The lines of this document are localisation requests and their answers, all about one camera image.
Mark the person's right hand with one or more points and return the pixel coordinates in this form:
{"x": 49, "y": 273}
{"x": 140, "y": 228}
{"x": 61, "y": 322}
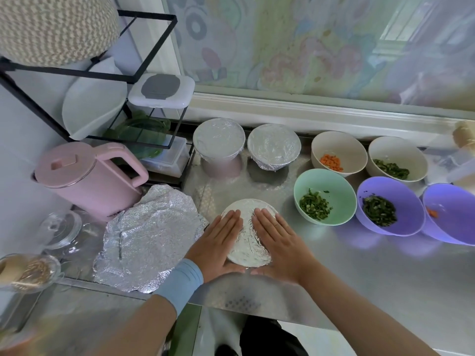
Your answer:
{"x": 286, "y": 252}

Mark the person's left hand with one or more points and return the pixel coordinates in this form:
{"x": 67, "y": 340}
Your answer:
{"x": 217, "y": 248}

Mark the foil-covered bowl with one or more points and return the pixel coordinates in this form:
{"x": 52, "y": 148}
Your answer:
{"x": 274, "y": 146}
{"x": 219, "y": 138}
{"x": 247, "y": 241}

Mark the stack of aluminium foil sheets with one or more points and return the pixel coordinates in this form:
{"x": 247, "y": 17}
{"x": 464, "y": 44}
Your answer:
{"x": 148, "y": 237}

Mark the mint green bowl chopped greens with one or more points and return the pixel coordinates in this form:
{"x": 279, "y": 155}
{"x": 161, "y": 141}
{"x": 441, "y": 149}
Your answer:
{"x": 326, "y": 195}

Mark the pink bowl with greens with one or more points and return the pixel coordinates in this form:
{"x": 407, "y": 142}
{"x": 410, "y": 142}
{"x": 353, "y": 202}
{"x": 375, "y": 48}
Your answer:
{"x": 221, "y": 168}

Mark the purple bowl chopped greens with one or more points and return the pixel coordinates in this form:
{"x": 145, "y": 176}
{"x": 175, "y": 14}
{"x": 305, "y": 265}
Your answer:
{"x": 392, "y": 205}

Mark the white bowl carrot pieces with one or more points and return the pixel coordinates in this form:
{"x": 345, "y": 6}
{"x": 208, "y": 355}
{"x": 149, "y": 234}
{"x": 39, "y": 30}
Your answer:
{"x": 340, "y": 146}

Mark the beige bowl with greens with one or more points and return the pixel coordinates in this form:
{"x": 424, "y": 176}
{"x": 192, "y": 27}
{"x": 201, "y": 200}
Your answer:
{"x": 398, "y": 153}

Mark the purple bowl carrot pieces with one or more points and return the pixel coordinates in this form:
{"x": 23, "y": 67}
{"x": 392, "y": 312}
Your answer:
{"x": 453, "y": 218}

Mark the person's right forearm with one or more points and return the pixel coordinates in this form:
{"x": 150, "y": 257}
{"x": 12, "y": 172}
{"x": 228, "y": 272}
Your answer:
{"x": 371, "y": 315}

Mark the person's left forearm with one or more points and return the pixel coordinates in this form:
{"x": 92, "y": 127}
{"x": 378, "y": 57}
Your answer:
{"x": 137, "y": 328}

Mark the stainless steel countertop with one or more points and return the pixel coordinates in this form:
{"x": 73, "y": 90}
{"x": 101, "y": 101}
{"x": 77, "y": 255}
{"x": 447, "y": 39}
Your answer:
{"x": 393, "y": 285}

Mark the light blue wristband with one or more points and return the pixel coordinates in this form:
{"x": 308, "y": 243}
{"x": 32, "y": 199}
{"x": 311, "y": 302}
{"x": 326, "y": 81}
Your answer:
{"x": 178, "y": 287}

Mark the black trousers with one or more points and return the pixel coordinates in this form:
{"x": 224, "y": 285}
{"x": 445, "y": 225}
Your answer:
{"x": 271, "y": 339}

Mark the green floor mat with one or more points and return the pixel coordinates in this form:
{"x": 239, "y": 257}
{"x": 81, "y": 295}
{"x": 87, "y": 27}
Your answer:
{"x": 185, "y": 331}

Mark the clear plastic box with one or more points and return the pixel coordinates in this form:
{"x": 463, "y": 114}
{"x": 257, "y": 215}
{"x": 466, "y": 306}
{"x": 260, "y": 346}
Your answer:
{"x": 167, "y": 155}

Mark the clear glass jar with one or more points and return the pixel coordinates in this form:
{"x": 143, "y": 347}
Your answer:
{"x": 59, "y": 230}

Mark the pink electric kettle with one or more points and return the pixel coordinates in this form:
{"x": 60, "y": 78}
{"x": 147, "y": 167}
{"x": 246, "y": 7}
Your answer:
{"x": 70, "y": 178}

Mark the white plate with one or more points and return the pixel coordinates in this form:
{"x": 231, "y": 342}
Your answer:
{"x": 93, "y": 103}

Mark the window with cartoon film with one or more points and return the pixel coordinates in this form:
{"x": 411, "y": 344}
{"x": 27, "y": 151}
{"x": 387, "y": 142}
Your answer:
{"x": 326, "y": 40}

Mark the black metal rack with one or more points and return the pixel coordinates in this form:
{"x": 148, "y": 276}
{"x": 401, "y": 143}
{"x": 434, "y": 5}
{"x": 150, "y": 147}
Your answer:
{"x": 22, "y": 66}

